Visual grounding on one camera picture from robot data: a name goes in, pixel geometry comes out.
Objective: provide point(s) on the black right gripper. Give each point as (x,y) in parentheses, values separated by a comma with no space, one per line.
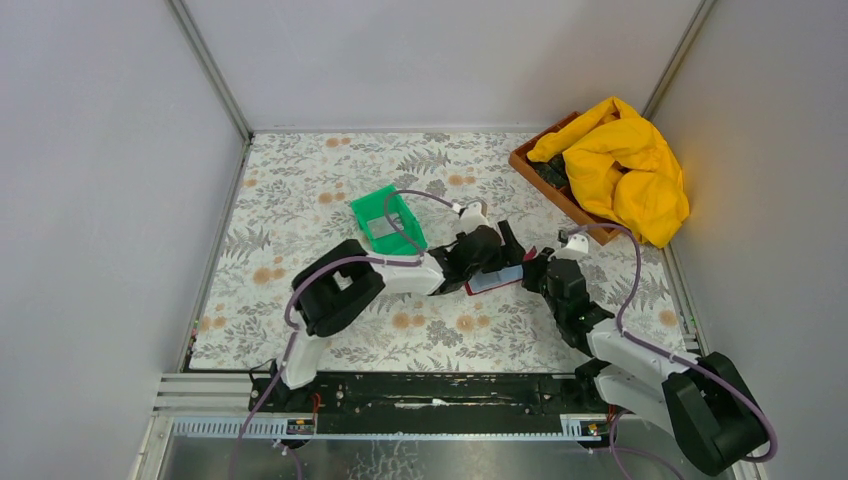
(533,267)

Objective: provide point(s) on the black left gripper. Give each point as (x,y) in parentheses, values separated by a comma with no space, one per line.
(501,255)

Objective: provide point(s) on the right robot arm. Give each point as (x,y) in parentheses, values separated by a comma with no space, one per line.
(702,402)

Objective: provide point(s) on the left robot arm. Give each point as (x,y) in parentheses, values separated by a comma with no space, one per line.
(333,291)

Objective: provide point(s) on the brown wooden tray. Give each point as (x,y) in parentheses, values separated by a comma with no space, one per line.
(558,194)

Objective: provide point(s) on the dark items in tray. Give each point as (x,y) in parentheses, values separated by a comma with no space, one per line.
(553,172)

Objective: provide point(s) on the yellow cloth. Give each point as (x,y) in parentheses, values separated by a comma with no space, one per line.
(620,168)

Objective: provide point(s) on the green plastic bin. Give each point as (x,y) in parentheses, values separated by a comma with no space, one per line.
(370,213)

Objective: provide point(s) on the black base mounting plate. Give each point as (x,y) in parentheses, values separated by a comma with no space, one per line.
(429,405)

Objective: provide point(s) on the floral patterned table mat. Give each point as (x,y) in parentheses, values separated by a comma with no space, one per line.
(294,205)

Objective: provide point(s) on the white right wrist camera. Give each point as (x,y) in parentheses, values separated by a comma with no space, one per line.
(574,246)

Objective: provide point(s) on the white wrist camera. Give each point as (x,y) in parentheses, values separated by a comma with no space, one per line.
(472,215)
(574,246)

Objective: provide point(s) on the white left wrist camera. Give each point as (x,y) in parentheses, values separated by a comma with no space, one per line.
(472,215)

